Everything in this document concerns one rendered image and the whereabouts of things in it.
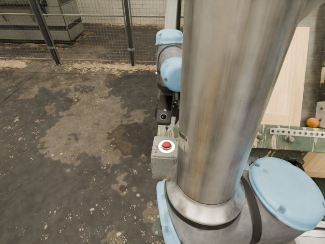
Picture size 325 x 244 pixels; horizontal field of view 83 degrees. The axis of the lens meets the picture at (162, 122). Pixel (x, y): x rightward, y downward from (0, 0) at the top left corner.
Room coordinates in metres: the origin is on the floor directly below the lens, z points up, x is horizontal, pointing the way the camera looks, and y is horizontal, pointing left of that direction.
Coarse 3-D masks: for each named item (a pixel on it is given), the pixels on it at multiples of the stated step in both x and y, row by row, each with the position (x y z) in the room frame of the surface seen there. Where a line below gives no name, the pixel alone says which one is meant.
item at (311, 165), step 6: (306, 156) 0.79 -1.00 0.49; (312, 156) 0.78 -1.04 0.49; (318, 156) 0.78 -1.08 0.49; (324, 156) 0.78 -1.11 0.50; (306, 162) 0.78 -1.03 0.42; (312, 162) 0.78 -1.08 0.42; (318, 162) 0.78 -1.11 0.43; (324, 162) 0.77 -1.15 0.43; (306, 168) 0.78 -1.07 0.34; (312, 168) 0.78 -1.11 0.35; (318, 168) 0.77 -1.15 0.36; (324, 168) 0.77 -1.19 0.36; (312, 174) 0.77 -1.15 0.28; (318, 174) 0.77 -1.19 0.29; (324, 174) 0.76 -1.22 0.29
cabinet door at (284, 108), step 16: (304, 32) 0.96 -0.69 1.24; (304, 48) 0.91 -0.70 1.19; (288, 64) 0.87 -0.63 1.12; (304, 64) 0.86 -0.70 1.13; (288, 80) 0.82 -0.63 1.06; (304, 80) 0.81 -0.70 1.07; (272, 96) 0.77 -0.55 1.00; (288, 96) 0.77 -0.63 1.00; (272, 112) 0.72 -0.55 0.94; (288, 112) 0.72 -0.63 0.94
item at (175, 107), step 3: (159, 84) 0.52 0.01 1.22; (159, 87) 0.51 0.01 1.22; (162, 87) 0.50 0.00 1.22; (162, 90) 0.50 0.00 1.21; (165, 90) 0.49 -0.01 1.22; (168, 90) 0.49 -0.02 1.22; (159, 93) 0.56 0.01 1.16; (174, 93) 0.56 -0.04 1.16; (177, 93) 0.56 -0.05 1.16; (174, 96) 0.54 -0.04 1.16; (177, 96) 0.54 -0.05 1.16; (174, 99) 0.52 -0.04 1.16; (177, 99) 0.52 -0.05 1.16; (174, 102) 0.50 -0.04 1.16; (177, 102) 0.52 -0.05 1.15; (156, 105) 0.51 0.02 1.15; (174, 105) 0.50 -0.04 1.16; (177, 105) 0.50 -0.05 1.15; (174, 108) 0.50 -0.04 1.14; (177, 108) 0.51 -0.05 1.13; (174, 111) 0.50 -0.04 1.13; (174, 114) 0.50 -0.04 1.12
